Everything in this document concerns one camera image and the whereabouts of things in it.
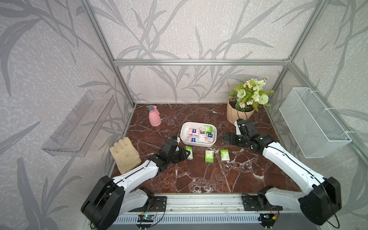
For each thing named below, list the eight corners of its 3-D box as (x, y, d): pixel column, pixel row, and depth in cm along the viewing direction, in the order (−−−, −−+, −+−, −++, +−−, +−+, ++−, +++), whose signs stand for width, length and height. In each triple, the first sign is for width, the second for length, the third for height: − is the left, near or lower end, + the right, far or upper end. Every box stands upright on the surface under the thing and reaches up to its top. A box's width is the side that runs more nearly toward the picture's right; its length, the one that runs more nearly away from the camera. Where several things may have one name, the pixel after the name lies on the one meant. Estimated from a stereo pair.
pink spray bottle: (150, 126, 108) (144, 110, 94) (151, 121, 111) (145, 104, 97) (161, 126, 108) (156, 110, 94) (161, 121, 111) (157, 104, 97)
